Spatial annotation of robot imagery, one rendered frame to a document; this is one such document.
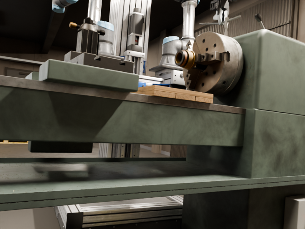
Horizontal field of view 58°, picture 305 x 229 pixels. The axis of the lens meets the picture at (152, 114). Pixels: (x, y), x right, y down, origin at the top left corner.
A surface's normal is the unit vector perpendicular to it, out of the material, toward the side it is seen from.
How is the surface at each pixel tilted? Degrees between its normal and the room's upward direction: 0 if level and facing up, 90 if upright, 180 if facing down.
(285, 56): 90
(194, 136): 90
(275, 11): 90
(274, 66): 90
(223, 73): 116
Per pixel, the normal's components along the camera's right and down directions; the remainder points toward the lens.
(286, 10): -0.90, -0.08
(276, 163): 0.52, 0.02
